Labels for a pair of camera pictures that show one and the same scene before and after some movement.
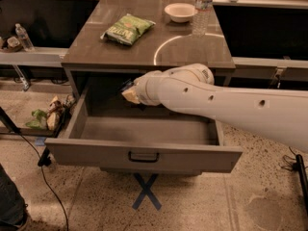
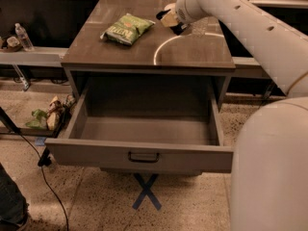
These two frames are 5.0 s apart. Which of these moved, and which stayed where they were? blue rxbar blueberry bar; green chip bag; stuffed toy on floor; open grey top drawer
Moved: blue rxbar blueberry bar
Stayed: open grey top drawer; stuffed toy on floor; green chip bag
